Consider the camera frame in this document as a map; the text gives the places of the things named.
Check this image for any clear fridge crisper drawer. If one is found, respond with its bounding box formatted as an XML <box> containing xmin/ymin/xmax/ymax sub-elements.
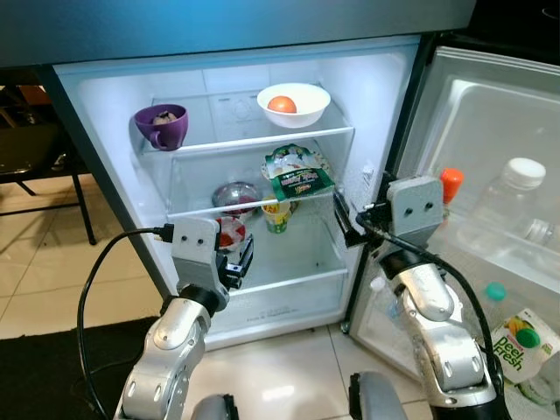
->
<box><xmin>205</xmin><ymin>219</ymin><xmax>354</xmax><ymax>339</ymax></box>

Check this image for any glass fridge shelf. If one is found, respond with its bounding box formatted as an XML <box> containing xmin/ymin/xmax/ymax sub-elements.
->
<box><xmin>164</xmin><ymin>171</ymin><xmax>354</xmax><ymax>221</ymax></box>
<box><xmin>138</xmin><ymin>121</ymin><xmax>357</xmax><ymax>161</ymax></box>

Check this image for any silver fridge lower door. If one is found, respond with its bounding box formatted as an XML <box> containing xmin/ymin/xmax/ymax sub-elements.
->
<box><xmin>348</xmin><ymin>45</ymin><xmax>560</xmax><ymax>420</ymax></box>

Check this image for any silver fridge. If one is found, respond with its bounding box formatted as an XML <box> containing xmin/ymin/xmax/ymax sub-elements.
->
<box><xmin>0</xmin><ymin>0</ymin><xmax>478</xmax><ymax>353</ymax></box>

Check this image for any yellow printed cup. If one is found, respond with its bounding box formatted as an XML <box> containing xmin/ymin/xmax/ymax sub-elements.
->
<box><xmin>262</xmin><ymin>200</ymin><xmax>295</xmax><ymax>235</ymax></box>

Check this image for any green snack bag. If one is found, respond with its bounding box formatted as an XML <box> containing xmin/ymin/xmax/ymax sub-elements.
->
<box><xmin>262</xmin><ymin>143</ymin><xmax>336</xmax><ymax>203</ymax></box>

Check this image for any small bottle with orange cap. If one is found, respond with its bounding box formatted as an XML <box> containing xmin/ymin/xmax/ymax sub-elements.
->
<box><xmin>437</xmin><ymin>166</ymin><xmax>466</xmax><ymax>221</ymax></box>

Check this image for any white bowl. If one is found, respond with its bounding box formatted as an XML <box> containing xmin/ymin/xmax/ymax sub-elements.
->
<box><xmin>255</xmin><ymin>82</ymin><xmax>333</xmax><ymax>130</ymax></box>

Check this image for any grey left robot leg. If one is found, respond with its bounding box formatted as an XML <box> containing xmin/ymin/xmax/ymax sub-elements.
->
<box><xmin>187</xmin><ymin>393</ymin><xmax>240</xmax><ymax>420</ymax></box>

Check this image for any grey robot leg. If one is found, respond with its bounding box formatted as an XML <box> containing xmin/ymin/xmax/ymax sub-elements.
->
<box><xmin>187</xmin><ymin>393</ymin><xmax>240</xmax><ymax>420</ymax></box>
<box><xmin>349</xmin><ymin>371</ymin><xmax>413</xmax><ymax>420</ymax></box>

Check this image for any large clear bottle white cap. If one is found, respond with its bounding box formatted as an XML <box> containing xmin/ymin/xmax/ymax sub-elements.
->
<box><xmin>453</xmin><ymin>157</ymin><xmax>560</xmax><ymax>265</ymax></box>

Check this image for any round orange fruit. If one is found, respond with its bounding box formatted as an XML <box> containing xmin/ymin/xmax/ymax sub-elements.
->
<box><xmin>266</xmin><ymin>94</ymin><xmax>299</xmax><ymax>116</ymax></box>

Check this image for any grey right robot leg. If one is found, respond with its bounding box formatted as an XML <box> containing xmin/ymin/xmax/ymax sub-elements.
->
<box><xmin>349</xmin><ymin>371</ymin><xmax>413</xmax><ymax>420</ymax></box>

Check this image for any white Peel Fresh juice pouch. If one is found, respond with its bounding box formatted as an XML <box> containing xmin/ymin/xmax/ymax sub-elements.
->
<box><xmin>489</xmin><ymin>307</ymin><xmax>560</xmax><ymax>387</ymax></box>

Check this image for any black floor mat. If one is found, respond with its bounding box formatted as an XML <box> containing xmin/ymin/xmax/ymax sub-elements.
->
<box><xmin>0</xmin><ymin>313</ymin><xmax>167</xmax><ymax>420</ymax></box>

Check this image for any black folding chair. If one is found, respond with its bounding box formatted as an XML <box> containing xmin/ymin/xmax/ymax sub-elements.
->
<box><xmin>0</xmin><ymin>103</ymin><xmax>98</xmax><ymax>249</ymax></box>

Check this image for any black stove top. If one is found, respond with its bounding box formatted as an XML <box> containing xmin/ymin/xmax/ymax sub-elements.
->
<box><xmin>437</xmin><ymin>0</ymin><xmax>560</xmax><ymax>67</ymax></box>

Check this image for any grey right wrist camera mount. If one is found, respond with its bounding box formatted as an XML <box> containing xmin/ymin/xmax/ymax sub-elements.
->
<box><xmin>388</xmin><ymin>175</ymin><xmax>445</xmax><ymax>256</ymax></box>

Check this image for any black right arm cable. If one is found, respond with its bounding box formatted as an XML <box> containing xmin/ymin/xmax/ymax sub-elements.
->
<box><xmin>354</xmin><ymin>210</ymin><xmax>511</xmax><ymax>404</ymax></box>

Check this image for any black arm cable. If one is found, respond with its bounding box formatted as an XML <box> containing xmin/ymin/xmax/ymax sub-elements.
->
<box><xmin>76</xmin><ymin>226</ymin><xmax>177</xmax><ymax>417</ymax></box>
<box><xmin>354</xmin><ymin>210</ymin><xmax>511</xmax><ymax>404</ymax></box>

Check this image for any purple cup with handle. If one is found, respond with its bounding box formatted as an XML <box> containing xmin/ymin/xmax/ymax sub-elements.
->
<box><xmin>133</xmin><ymin>103</ymin><xmax>190</xmax><ymax>152</ymax></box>

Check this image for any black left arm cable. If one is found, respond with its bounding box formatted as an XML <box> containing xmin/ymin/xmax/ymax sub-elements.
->
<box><xmin>76</xmin><ymin>226</ymin><xmax>177</xmax><ymax>417</ymax></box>

